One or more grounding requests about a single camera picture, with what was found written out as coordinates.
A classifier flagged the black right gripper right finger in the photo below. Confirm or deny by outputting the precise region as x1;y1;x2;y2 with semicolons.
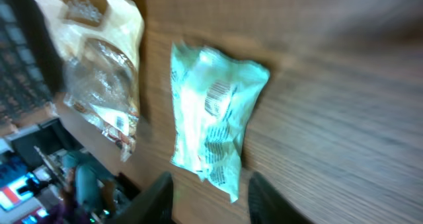
248;172;312;224

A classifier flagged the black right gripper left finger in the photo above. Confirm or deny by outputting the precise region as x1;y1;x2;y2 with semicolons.
108;172;174;224

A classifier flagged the teal snack packet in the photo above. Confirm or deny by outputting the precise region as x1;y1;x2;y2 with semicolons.
171;44;270;202

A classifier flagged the beige nut snack bag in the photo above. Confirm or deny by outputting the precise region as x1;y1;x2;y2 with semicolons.
35;0;144;162

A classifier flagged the grey plastic basket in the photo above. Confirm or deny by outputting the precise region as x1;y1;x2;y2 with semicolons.
1;0;63;126

